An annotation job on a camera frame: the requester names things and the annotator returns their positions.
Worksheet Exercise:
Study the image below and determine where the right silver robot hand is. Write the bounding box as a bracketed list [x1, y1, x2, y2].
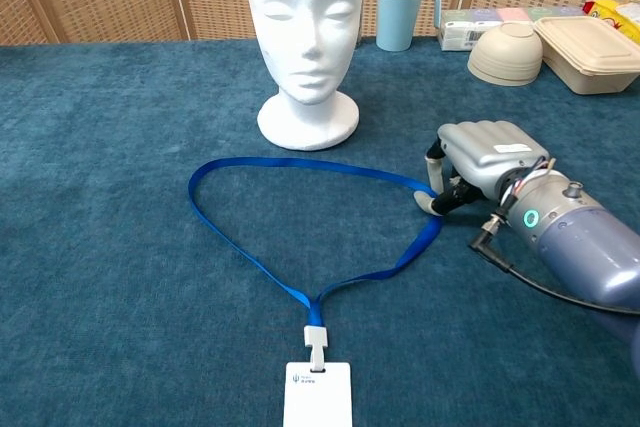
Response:
[412, 120, 551, 218]

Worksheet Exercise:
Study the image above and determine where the blue lanyard with white badge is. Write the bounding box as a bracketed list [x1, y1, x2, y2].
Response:
[188, 156, 444, 427]

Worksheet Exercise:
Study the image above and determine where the beige upturned bowl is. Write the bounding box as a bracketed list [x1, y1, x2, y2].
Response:
[467, 21, 544, 87]

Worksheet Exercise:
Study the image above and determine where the multicolour tissue packet bundle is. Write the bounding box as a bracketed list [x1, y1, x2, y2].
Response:
[437, 6, 586, 52]

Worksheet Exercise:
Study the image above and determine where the beige lidded lunch box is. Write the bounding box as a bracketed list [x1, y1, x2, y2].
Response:
[532, 15, 640, 96]

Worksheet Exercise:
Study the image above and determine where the light blue mug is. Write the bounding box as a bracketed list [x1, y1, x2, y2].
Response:
[375, 0, 443, 52]

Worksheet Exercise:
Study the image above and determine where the yellow snack package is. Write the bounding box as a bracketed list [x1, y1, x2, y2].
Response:
[582, 0, 640, 46]

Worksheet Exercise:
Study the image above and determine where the white foam mannequin head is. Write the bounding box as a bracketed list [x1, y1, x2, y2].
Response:
[245, 0, 365, 152]

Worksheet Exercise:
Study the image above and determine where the blue table cloth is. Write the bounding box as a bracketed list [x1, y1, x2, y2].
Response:
[0, 36, 640, 427]

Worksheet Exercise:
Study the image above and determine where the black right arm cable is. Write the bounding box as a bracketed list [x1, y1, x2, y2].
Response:
[468, 214, 640, 316]

